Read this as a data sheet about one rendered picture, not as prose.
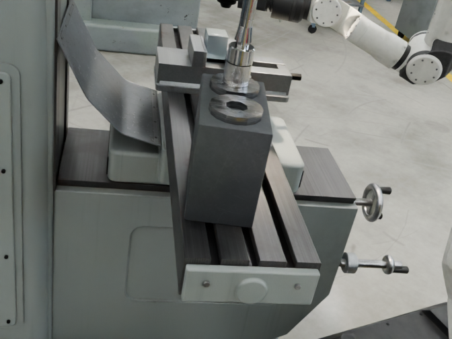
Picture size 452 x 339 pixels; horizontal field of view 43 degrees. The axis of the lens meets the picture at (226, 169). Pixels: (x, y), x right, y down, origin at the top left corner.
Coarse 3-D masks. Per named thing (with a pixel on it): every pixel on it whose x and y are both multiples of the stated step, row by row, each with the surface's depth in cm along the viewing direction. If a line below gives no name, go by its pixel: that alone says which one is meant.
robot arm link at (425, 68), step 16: (448, 0) 122; (432, 16) 130; (448, 16) 124; (432, 32) 128; (448, 32) 126; (432, 48) 127; (448, 48) 127; (416, 64) 130; (432, 64) 129; (448, 64) 128; (416, 80) 132; (432, 80) 131
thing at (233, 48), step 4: (232, 44) 100; (228, 48) 100; (232, 48) 99; (236, 48) 99; (240, 48) 99; (244, 48) 99; (248, 48) 99; (252, 48) 100; (232, 52) 99; (236, 52) 99; (240, 52) 98; (244, 52) 98; (248, 52) 99; (252, 52) 99
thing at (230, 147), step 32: (224, 96) 98; (256, 96) 103; (224, 128) 91; (256, 128) 92; (192, 160) 94; (224, 160) 94; (256, 160) 94; (192, 192) 97; (224, 192) 97; (256, 192) 97; (224, 224) 100
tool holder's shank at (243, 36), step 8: (248, 0) 95; (256, 0) 96; (248, 8) 96; (240, 16) 97; (248, 16) 96; (240, 24) 98; (248, 24) 97; (240, 32) 98; (248, 32) 98; (240, 40) 98; (248, 40) 98
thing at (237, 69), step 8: (232, 56) 99; (240, 56) 99; (248, 56) 99; (232, 64) 100; (240, 64) 100; (248, 64) 100; (224, 72) 102; (232, 72) 101; (240, 72) 100; (248, 72) 101; (224, 80) 102; (232, 80) 101; (240, 80) 101; (248, 80) 102
